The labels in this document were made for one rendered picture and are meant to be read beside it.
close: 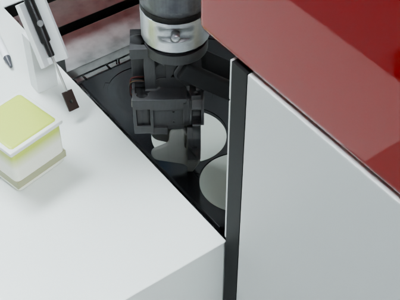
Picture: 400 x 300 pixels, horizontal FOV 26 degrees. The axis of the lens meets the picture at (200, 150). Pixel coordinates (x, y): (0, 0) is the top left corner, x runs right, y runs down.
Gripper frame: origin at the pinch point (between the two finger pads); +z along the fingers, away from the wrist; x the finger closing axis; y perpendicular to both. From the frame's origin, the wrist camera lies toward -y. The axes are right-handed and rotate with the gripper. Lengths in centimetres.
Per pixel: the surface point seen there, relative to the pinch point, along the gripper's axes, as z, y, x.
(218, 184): 1.3, -2.7, 2.7
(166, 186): -5.3, 3.6, 8.8
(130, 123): 1.3, 8.5, -8.6
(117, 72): 1.3, 10.5, -19.1
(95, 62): 3.7, 14.1, -24.6
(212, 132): 1.2, -2.4, -6.5
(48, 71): -8.0, 18.2, -8.7
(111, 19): 3.3, 12.2, -34.3
